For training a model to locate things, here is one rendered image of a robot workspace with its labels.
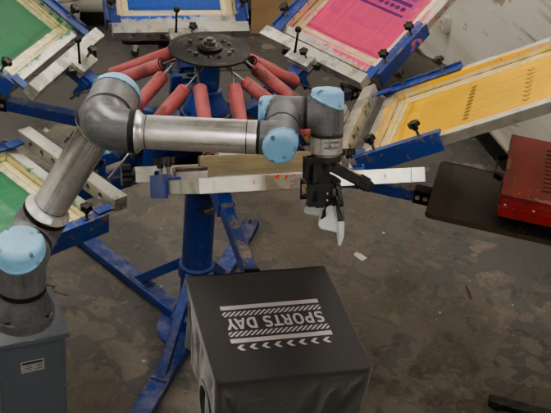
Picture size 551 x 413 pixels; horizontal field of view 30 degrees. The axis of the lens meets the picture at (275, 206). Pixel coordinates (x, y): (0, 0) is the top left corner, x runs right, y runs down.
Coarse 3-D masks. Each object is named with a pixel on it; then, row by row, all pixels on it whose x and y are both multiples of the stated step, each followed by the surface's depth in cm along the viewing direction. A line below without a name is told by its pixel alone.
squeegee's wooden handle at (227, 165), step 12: (204, 156) 306; (216, 156) 307; (228, 156) 308; (240, 156) 309; (252, 156) 310; (264, 156) 311; (300, 156) 314; (216, 168) 307; (228, 168) 308; (240, 168) 309; (252, 168) 310; (264, 168) 311; (276, 168) 312; (288, 168) 313; (300, 168) 314
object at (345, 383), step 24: (216, 384) 276; (240, 384) 277; (264, 384) 280; (288, 384) 282; (312, 384) 284; (336, 384) 287; (360, 384) 290; (216, 408) 281; (240, 408) 284; (264, 408) 285; (288, 408) 288; (312, 408) 291; (336, 408) 294; (360, 408) 296
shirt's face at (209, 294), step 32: (192, 288) 309; (224, 288) 311; (256, 288) 312; (288, 288) 314; (320, 288) 315; (224, 352) 286; (256, 352) 287; (288, 352) 289; (320, 352) 290; (352, 352) 291
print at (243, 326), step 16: (240, 304) 305; (256, 304) 306; (272, 304) 306; (288, 304) 307; (304, 304) 308; (224, 320) 298; (240, 320) 299; (256, 320) 299; (272, 320) 300; (288, 320) 301; (304, 320) 301; (320, 320) 302; (240, 336) 293; (256, 336) 293; (272, 336) 294; (288, 336) 295; (304, 336) 295; (320, 336) 296
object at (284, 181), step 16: (240, 176) 249; (256, 176) 250; (272, 176) 251; (288, 176) 252; (368, 176) 257; (384, 176) 258; (400, 176) 259; (416, 176) 260; (176, 192) 279; (192, 192) 255; (208, 192) 247; (224, 192) 248
